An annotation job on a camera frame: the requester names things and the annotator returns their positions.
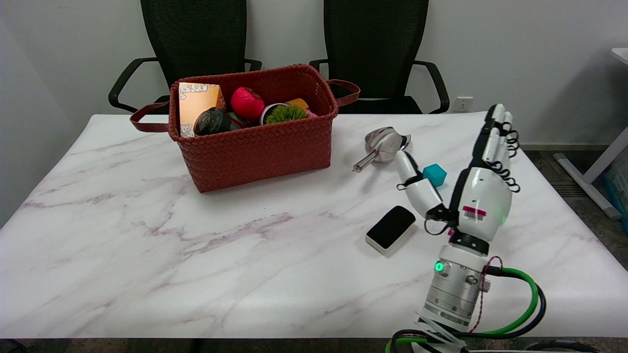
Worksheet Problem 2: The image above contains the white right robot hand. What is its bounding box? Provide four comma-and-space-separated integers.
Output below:
395, 103, 521, 255

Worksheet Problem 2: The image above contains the orange tissue box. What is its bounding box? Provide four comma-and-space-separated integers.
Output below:
178, 82, 226, 138

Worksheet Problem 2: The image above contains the teal cube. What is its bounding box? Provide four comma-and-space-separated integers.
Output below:
423, 163, 448, 189

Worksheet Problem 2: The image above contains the black whiteboard eraser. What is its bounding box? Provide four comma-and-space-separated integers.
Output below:
365, 205, 417, 254

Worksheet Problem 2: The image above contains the metal scoop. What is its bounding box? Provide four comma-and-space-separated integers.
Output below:
352, 126, 412, 173

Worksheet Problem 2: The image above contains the white desk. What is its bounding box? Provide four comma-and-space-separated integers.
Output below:
553, 48, 628, 220

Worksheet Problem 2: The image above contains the blue storage bin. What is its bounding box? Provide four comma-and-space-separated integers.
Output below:
603, 157, 628, 232

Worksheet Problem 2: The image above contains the black office chair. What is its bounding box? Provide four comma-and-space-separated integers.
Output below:
309, 0, 450, 114
108, 0, 262, 114

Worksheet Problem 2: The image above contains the green potted plant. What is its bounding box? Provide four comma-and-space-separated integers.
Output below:
260, 102, 311, 125

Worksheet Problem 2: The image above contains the red woven basket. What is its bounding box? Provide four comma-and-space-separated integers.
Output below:
130, 64, 361, 193

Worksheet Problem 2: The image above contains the red ball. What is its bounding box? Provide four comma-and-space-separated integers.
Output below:
231, 87, 265, 122

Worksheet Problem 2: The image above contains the dark round jar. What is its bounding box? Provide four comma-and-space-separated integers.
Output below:
193, 107, 232, 136

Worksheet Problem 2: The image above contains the thin red twisted wire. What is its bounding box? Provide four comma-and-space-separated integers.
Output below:
469, 256, 503, 334

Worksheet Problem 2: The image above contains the green cable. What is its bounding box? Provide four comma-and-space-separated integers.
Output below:
385, 267, 540, 353

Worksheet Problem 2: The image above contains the thick black cable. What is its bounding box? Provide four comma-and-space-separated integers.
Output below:
525, 340, 602, 353

